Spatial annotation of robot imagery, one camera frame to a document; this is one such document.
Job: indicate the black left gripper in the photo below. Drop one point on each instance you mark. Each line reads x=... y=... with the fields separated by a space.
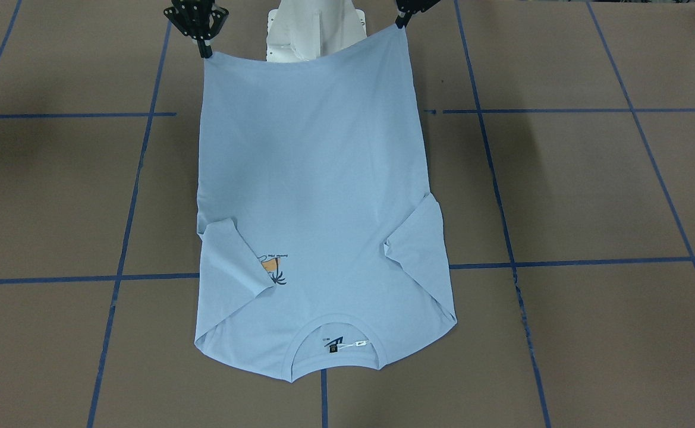
x=411 y=8

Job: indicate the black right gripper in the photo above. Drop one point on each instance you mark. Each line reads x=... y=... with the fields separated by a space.
x=197 y=19

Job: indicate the light blue t-shirt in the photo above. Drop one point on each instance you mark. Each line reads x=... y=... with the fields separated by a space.
x=322 y=244

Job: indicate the white pedestal column with base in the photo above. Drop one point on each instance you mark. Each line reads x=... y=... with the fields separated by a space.
x=300 y=31

